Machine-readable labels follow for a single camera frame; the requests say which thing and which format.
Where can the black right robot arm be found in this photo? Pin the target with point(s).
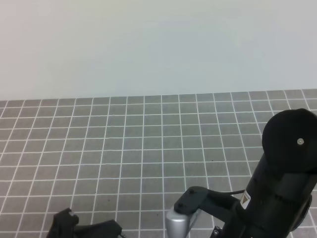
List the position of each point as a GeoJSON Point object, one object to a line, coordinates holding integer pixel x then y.
{"type": "Point", "coordinates": [281, 185]}

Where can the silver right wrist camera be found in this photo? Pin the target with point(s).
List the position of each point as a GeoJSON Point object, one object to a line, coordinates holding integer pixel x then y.
{"type": "Point", "coordinates": [179, 225]}

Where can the black right camera bracket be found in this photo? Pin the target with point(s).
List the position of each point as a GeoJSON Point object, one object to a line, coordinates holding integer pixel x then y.
{"type": "Point", "coordinates": [217, 204]}

